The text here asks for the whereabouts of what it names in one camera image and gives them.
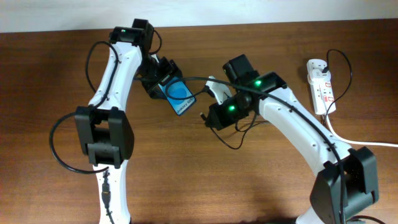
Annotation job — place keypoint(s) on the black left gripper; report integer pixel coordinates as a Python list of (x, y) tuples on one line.
[(170, 67)]

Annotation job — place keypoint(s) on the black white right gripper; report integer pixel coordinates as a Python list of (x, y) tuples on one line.
[(222, 120)]

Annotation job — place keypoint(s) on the blue smartphone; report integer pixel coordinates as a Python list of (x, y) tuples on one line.
[(180, 97)]

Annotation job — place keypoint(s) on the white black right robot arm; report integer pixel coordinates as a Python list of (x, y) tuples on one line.
[(346, 179)]

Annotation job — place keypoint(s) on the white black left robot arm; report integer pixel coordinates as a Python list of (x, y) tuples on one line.
[(105, 134)]

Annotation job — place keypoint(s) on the black charger plug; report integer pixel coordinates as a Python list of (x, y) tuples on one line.
[(325, 70)]

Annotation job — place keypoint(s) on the white power strip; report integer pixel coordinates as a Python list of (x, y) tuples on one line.
[(320, 85)]

